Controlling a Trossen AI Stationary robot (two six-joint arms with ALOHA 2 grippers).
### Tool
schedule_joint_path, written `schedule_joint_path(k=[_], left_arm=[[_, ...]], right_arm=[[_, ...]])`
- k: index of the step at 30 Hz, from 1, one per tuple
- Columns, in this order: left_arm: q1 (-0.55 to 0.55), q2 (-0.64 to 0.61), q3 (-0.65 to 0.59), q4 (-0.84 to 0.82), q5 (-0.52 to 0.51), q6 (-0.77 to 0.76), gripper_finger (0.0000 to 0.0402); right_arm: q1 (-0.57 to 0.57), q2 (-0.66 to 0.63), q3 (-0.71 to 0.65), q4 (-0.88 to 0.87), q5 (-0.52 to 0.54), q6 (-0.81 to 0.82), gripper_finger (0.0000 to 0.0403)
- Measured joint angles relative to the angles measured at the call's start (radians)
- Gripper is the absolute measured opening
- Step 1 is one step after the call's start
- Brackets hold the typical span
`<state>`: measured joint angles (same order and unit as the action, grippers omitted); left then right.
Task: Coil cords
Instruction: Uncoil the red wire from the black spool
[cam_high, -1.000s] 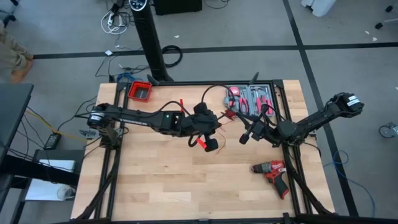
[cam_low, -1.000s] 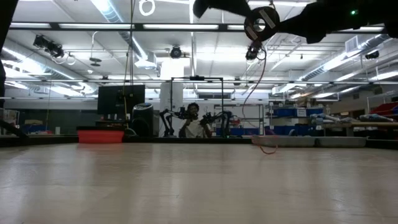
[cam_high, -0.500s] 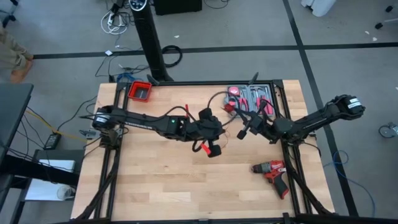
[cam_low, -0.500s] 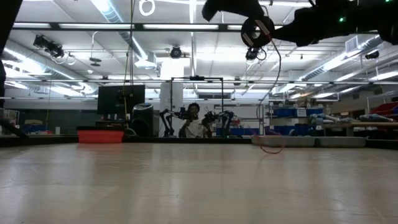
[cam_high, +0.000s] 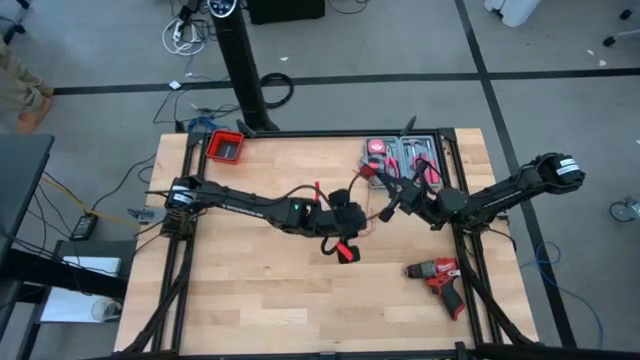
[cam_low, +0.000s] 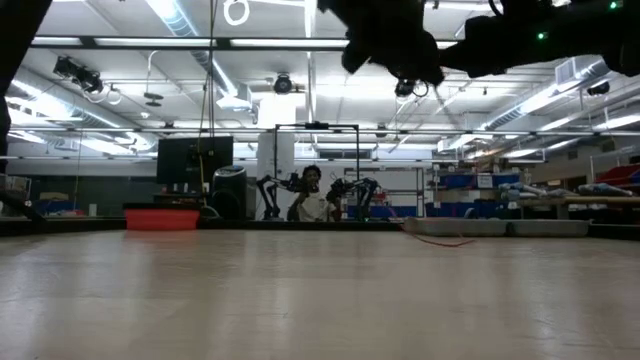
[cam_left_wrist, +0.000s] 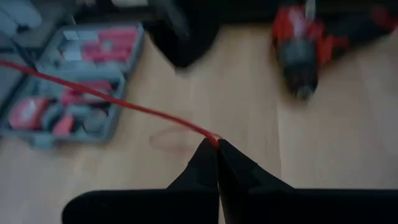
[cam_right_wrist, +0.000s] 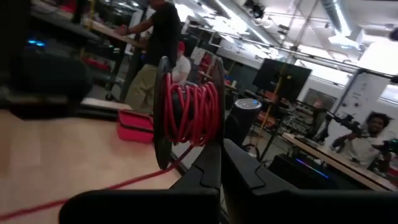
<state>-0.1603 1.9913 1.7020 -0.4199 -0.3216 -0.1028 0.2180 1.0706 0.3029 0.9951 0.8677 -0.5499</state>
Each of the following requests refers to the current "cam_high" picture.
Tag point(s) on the white sheet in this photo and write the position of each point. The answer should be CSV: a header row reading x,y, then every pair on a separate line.
x,y
90,265

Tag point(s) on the grey metal clamp bracket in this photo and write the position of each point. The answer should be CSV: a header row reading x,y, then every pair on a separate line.
x,y
145,215

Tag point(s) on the clear plastic cup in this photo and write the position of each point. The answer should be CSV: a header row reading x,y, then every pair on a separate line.
x,y
106,310

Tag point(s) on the black power adapter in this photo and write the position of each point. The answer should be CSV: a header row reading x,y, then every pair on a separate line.
x,y
84,226

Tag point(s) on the grey caster wheel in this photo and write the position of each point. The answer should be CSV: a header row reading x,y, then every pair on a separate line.
x,y
622,210

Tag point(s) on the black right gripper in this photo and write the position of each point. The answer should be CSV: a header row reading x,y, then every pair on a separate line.
x,y
412,196

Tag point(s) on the person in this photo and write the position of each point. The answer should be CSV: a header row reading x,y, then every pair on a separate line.
x,y
20,85

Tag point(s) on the black desk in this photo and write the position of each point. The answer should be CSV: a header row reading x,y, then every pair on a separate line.
x,y
20,170

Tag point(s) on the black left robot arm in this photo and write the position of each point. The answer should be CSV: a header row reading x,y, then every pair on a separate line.
x,y
240,205

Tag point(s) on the red tape measure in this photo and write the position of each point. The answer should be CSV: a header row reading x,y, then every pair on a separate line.
x,y
376,146

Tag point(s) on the black box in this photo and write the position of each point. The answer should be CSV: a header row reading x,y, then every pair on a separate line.
x,y
285,10

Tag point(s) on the red plastic bin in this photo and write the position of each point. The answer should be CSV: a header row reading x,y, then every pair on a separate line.
x,y
212,148

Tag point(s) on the black tower fan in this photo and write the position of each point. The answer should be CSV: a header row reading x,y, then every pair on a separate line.
x,y
240,60

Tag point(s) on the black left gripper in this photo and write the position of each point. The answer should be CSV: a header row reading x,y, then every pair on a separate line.
x,y
345,217

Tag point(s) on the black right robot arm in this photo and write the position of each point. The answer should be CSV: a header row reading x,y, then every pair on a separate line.
x,y
510,190

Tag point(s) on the black cart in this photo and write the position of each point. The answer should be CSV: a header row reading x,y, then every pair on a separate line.
x,y
100,247

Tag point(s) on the white plastic container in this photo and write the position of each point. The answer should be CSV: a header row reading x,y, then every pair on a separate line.
x,y
515,10

